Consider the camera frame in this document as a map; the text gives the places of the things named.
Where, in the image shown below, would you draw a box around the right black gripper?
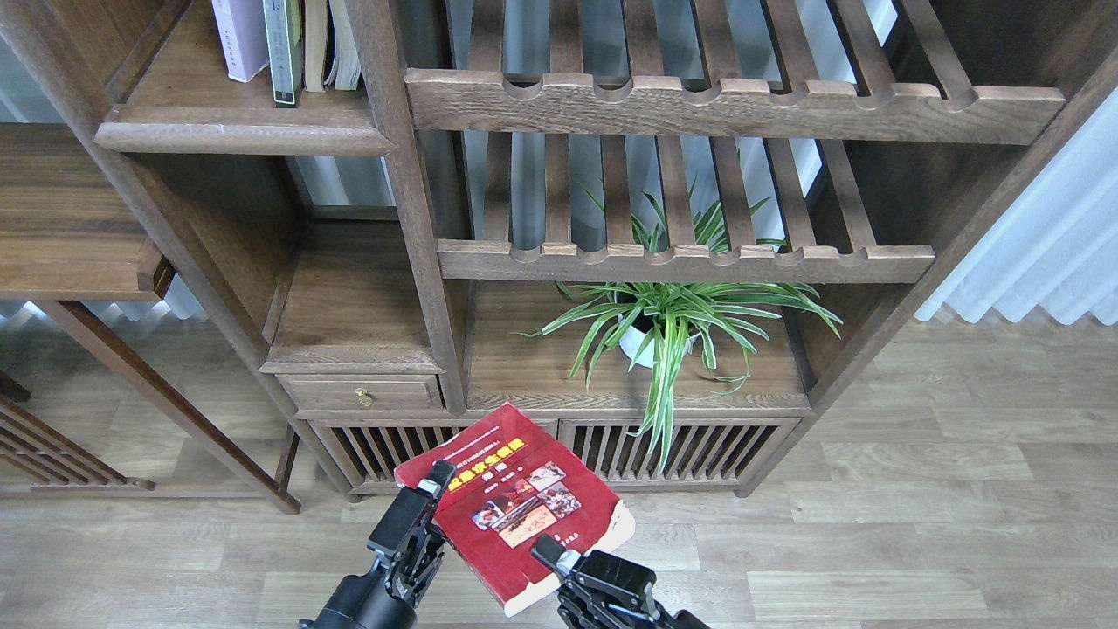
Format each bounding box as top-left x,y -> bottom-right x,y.
531,535 -> 709,628

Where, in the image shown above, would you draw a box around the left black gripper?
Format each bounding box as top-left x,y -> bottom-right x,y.
297,460 -> 455,628

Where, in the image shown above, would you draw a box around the red cover book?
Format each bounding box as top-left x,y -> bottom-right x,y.
394,404 -> 635,617

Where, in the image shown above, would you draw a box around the green grey cover book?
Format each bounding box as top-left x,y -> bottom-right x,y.
263,0 -> 303,108

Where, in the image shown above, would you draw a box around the white lavender cover book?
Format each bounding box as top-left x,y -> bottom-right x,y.
211,0 -> 269,83

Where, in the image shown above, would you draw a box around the upright books on shelf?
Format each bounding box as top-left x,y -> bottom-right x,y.
304,1 -> 361,92

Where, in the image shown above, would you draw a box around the brass drawer knob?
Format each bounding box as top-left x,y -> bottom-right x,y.
353,387 -> 375,409

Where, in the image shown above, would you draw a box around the white plant pot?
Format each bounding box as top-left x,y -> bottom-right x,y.
616,309 -> 700,371

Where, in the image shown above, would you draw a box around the green spider plant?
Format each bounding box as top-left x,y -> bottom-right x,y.
515,179 -> 845,477

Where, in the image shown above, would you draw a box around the dark wooden bookshelf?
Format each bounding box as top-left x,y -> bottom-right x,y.
3,1 -> 1115,494

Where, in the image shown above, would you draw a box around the wooden side table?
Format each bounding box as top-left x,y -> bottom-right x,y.
1,123 -> 300,514

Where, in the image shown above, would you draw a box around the white curtain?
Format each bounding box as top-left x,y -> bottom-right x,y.
915,94 -> 1117,326

